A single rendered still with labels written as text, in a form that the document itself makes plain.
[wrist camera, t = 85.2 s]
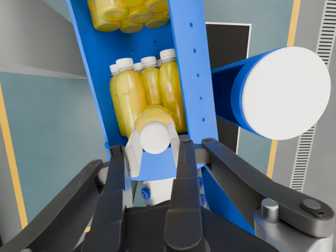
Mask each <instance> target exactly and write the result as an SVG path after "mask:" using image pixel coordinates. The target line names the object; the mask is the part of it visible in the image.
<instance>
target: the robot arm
mask: <svg viewBox="0 0 336 252"><path fill-rule="evenodd" d="M167 126H168V132H169V137H170V143H171V148H172V152H173V157H174V162H175V166H176V168H177V170H176V178H174V179H173V182H172V189H171V197H170V199H169V200H165V201H163V202H160V203H158V204H155V205H152V206H134V207H133V198H132V186H131V177H138V175H139V173H140V166H141V160H142V153H143V148H142V146H141V144H140V134H139V130H138V129H135V130H133V131H132V133H131V135H130V138H129V140H128V142H127V144H126V146H123V145H122V144H118V145H114V146H111V147H110V148H109V149H108V150H109V153H110V161H107V162H104V163H103V160H102V159H95V160H92V161H91V162H89V163H88V164H87V165H86V166H85V167H84V168H83V169H82V170H81V171H80V172H79V173H78V174H77V175H76V176H75V177H74V178H73V179H72V180H71V181H70V182H69V183H68V184H67V185H66V186H65V187H64V188H63V189H62V190H61V191H60V192H59V193H58V194H57V195H56V196H55V197H54V198H53V199H52V200H51V201H50V202H49V203H48V204H47V205H46V206H45V207H44V208H43V209H42V210H41V211H40V212H39V213H38V214H37V215H36V216H35V217H34V219H33V220H32V221H31V222H30V223H29V224H28V225H27V226H26V227H25V228H24V229H23V230H22V231H21V232H20V233H19V234H17V235H16V236H15V237H14V238H12V239H11V240H10V241H8V242H7V243H6V244H4V245H3V246H2V247H0V252H332V246H333V230H334V217H335V213H334V211H333V209H332V208H331V207H330V206H329V205H328V204H326V203H325V202H323V201H321V200H319V199H316V198H314V197H312V196H309V195H307V194H304V193H302V192H300V191H297V190H295V189H292V188H290V187H287V186H285V185H283V184H280V183H278V182H275V181H273V180H272V179H271V178H269V177H268V176H266V175H265V174H264V173H262V172H261V171H259V170H258V169H257V168H255V167H254V166H252V165H251V164H250V163H248V162H247V161H245V160H244V159H243V158H241V157H240V156H238V155H237V154H236V153H234V152H233V151H231V150H230V149H229V148H227V147H226V146H224V145H223V144H222V143H220V142H219V141H217V140H216V139H215V138H211V137H207V138H204V139H202V140H201V143H194V142H193V140H191V139H190V138H189V137H188V135H186V134H183V135H178V134H177V132H176V129H175V127H174V124H173V123H168V125H167ZM197 164H204V166H205V168H206V169H207V171H208V172H209V173H210V174H211V176H212V177H213V178H214V180H215V181H216V182H217V184H218V185H219V186H220V188H221V189H222V190H223V191H224V193H225V194H226V195H227V197H228V198H229V199H230V201H231V202H232V203H233V205H234V206H235V207H236V208H237V210H238V211H239V212H240V214H241V215H242V216H243V218H244V219H245V220H246V222H247V223H248V224H249V225H250V226H251V227H252V229H253V230H254V231H255V235H253V234H251V233H250V232H248V231H246V230H244V229H242V228H241V227H239V226H237V225H235V224H233V223H232V222H230V221H228V220H226V219H224V218H223V217H221V216H219V215H217V214H215V213H214V212H212V211H210V210H208V209H206V208H205V207H203V206H202V202H201V194H200V186H199V178H198V169H197ZM130 175H131V176H130ZM92 216H93V218H92ZM91 218H92V222H91V226H90V230H89V231H88V232H86V234H85V236H84V240H83V241H82V242H81V243H80V244H79V245H78V246H77V247H76V245H77V243H78V242H79V240H80V238H81V236H82V234H83V233H84V231H85V229H86V227H87V225H88V224H89V222H90V220H91ZM75 247H76V248H75Z"/></svg>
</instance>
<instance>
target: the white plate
mask: <svg viewBox="0 0 336 252"><path fill-rule="evenodd" d="M330 92H331V80H330V75H329V71H328V69H327V67H326V65H325V63H324V62H323V60H322V59H321V58H320V57H319V56H318V55H317V54H315V53H314V52H313V51H311V50H309V49H306V48H302V47H296V46H292V47H285V48H281V49H278V50H275V51H273V52H271V53H269V54H268V55H266V56H265V57H263V58H262V59H261V60H260V61H259V62H258V63H257V64H256V65H255V66H254V67H253V69H252V70H251V72H250V73H249V75H248V77H247V79H246V81H245V84H244V87H243V91H242V98H241V104H242V110H243V114H244V117H245V119H246V121H247V123H248V124H249V125H250V127H251V128H252V129H253V130H254V131H255V132H257V133H258V134H260V135H261V136H263V137H266V138H269V139H273V140H287V139H291V138H294V137H297V136H299V135H301V134H303V133H304V132H306V131H307V130H308V129H310V128H311V127H312V126H313V125H314V124H315V123H316V122H317V121H318V120H319V118H320V117H321V115H322V114H323V112H324V111H325V108H326V106H327V104H328V101H329V98H330Z"/></svg>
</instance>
